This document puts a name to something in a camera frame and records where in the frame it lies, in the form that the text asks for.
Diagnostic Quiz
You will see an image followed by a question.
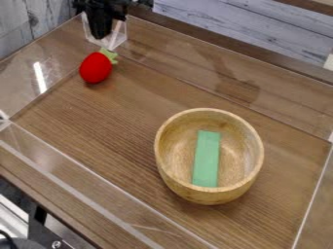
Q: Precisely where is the black metal table frame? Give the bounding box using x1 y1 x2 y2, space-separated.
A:
0 177 95 249

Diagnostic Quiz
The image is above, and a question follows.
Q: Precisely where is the clear acrylic tray wall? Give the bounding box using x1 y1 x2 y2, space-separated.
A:
0 10 333 249

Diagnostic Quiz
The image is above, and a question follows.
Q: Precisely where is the black cable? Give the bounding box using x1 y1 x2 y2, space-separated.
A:
0 228 22 249

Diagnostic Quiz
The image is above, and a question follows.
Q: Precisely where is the wooden oval bowl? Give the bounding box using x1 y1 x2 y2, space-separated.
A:
154 108 264 205

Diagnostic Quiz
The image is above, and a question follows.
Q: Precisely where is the red plush strawberry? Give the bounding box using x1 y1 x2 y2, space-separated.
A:
79 48 120 84

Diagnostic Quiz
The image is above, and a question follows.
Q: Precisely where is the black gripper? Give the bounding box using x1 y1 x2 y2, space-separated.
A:
71 0 132 40

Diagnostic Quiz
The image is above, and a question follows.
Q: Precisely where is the green rectangular block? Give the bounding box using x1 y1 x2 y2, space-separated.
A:
192 130 221 188

